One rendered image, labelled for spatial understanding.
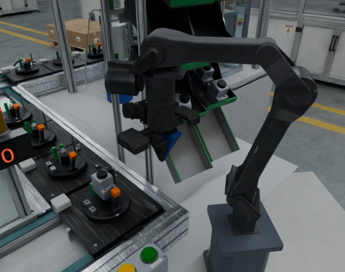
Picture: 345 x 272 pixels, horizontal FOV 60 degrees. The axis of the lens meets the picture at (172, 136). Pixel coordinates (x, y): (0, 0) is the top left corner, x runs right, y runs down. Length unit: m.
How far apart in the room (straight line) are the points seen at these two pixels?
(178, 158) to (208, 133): 0.17
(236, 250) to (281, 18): 4.17
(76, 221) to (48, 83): 1.24
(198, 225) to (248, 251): 0.32
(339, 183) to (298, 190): 1.60
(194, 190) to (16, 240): 0.59
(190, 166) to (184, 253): 0.27
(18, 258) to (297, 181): 0.98
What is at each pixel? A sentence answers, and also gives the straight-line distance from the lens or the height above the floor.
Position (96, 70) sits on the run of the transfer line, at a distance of 2.14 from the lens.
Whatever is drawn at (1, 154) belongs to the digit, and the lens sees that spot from 0.81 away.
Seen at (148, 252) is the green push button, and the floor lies 0.97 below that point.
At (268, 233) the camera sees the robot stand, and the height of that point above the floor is 1.06.
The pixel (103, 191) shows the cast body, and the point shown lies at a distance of 0.86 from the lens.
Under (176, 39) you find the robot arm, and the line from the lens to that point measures 0.52.
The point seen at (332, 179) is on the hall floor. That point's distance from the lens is 2.83.
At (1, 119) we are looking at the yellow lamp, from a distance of 0.78.
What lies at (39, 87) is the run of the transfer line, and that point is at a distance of 1.99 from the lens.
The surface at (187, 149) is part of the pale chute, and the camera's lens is 1.00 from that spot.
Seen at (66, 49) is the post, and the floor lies 1.13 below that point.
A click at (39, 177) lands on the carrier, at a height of 0.97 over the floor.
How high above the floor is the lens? 1.62
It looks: 32 degrees down
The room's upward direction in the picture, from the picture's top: straight up
